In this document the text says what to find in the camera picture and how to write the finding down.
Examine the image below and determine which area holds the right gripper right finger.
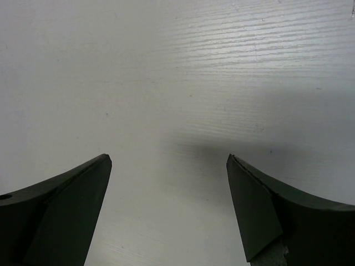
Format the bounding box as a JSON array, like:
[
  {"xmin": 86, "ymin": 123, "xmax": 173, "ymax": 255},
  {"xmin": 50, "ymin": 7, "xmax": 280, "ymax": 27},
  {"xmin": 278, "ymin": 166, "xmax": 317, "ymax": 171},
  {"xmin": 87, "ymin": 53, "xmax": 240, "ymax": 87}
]
[{"xmin": 226, "ymin": 155, "xmax": 354, "ymax": 265}]

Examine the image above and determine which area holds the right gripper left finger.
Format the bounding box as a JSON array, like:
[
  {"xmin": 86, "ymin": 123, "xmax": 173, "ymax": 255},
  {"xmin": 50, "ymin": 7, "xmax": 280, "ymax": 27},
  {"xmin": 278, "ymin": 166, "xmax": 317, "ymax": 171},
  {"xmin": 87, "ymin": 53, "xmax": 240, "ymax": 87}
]
[{"xmin": 1, "ymin": 154, "xmax": 112, "ymax": 265}]

